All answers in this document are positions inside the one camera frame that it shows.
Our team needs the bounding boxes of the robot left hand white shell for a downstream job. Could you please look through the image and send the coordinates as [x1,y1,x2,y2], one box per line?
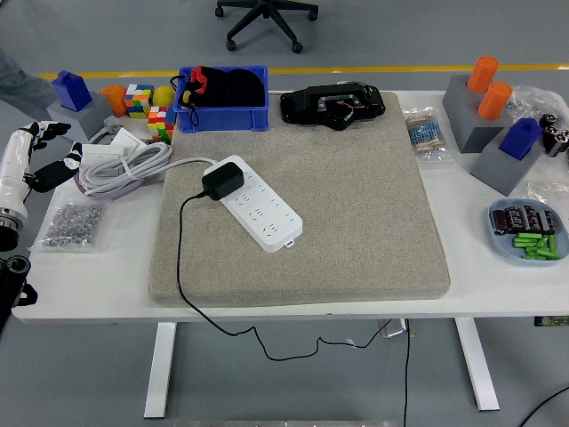
[0,120,84,214]

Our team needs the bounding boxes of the black plug with cord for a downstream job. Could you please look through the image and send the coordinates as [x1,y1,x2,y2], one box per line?
[176,162,404,361]

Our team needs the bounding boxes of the white power strip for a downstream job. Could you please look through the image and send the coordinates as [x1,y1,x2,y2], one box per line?
[166,154,304,254]

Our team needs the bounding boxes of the green circuit board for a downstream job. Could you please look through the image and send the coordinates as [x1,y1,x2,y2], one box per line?
[533,314,569,328]

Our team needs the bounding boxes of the person's leg in grey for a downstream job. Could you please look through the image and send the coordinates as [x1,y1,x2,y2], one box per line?
[0,46,59,121]

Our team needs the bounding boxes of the grey single-slot block holder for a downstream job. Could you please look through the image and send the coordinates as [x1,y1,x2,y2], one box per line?
[46,92,112,143]
[469,128,546,197]

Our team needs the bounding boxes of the blue house-shaped block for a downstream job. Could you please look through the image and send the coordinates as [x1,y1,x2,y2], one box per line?
[497,117,543,161]
[50,70,93,112]

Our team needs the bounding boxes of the clear bag of screws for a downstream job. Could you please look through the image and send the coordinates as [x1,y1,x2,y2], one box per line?
[28,200,108,254]

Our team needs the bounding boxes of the orange plastic cylinder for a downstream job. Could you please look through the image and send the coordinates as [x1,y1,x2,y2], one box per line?
[476,81,513,121]
[465,55,500,93]
[98,85,130,117]

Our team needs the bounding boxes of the large rubik's cube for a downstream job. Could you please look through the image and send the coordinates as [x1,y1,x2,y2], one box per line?
[123,83,155,120]

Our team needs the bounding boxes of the small rubik's cube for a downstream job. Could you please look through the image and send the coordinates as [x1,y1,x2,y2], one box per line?
[147,105,177,143]

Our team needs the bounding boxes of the yellow ball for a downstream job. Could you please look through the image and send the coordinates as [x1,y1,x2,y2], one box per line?
[152,85,175,108]

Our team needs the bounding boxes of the black pouch with red trim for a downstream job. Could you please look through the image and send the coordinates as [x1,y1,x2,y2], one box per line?
[170,66,212,125]

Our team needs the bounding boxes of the blue plastic bin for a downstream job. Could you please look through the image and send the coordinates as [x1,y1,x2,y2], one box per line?
[172,65,271,133]

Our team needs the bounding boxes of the black fabric pouch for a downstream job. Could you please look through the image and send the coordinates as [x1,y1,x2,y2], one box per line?
[206,68,267,108]

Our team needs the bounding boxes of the white table leg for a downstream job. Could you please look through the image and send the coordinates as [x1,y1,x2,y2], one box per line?
[143,322,178,419]
[453,318,501,411]

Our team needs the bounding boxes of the black office chair base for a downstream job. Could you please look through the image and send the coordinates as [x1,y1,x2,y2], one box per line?
[214,0,319,54]

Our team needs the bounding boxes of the black electronic device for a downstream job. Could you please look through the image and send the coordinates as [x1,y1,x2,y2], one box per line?
[279,81,386,133]

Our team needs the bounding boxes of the grey-brown mat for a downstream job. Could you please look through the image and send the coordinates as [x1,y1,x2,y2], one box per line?
[148,91,451,308]

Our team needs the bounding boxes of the clear bag of resistors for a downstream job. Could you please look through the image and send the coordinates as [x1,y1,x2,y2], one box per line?
[402,105,454,165]

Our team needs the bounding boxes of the grey two-hole block holder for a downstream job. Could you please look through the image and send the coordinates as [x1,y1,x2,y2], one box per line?
[441,74,512,155]

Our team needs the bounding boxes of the black electrolytic capacitor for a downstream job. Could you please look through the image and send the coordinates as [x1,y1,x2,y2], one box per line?
[490,209,509,235]
[522,205,541,233]
[504,206,525,233]
[537,208,559,235]

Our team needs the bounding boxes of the blue-grey plate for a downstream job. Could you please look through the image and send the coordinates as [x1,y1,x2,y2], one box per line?
[486,197,569,267]

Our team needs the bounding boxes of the clear plastic bag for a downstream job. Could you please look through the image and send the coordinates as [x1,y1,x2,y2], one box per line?
[526,180,569,205]
[506,84,568,124]

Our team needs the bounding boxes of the grey-white coiled cable with plug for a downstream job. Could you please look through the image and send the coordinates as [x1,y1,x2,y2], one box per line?
[78,115,174,197]

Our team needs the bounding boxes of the white switch panel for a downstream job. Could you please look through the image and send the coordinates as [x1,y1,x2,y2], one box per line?
[109,129,148,157]

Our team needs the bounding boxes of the silver bracket under table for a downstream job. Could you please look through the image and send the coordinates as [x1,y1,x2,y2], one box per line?
[376,318,415,340]

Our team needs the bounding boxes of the black hanging cable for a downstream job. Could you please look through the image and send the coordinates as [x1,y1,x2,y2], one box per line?
[402,319,413,427]

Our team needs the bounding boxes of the black floor cable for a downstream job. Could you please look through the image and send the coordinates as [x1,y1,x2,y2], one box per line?
[518,385,569,427]

